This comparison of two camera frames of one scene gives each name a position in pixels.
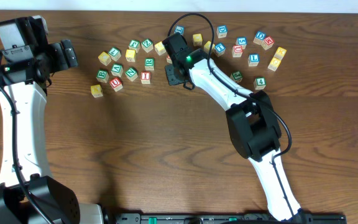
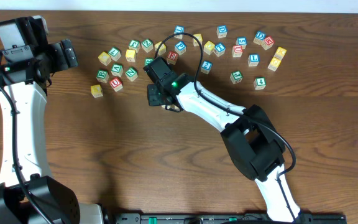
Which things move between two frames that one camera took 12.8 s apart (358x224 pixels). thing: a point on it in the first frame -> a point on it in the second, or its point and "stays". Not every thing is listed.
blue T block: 219,49 stays
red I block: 145,77 -> 170,106
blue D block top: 222,31 stays
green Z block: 147,45 stays
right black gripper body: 173,76 -> 155,95
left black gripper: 57,50 stays
